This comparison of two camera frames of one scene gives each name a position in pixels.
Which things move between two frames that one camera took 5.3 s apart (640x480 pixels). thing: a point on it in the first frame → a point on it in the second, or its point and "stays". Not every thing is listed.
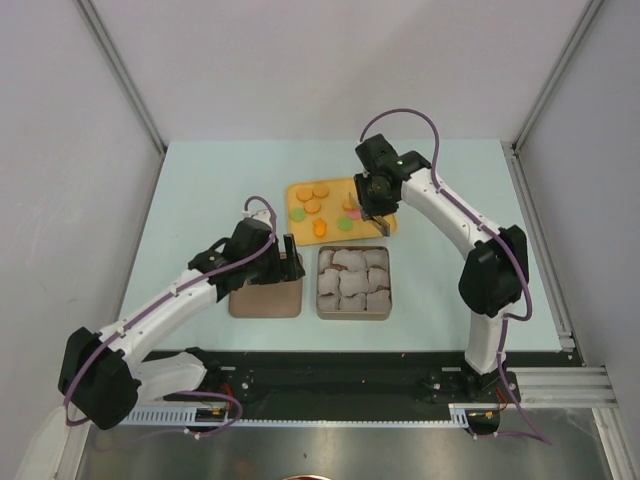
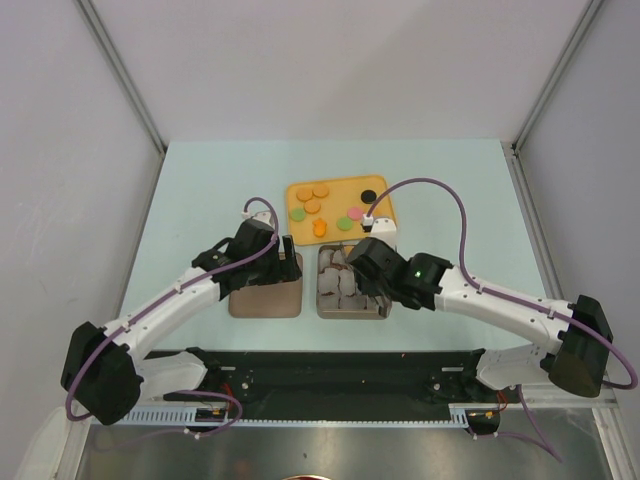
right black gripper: [371, 209] → [365, 285]
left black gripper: [279, 273] stays
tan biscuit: [320, 190] stays
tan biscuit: [304, 194] stays
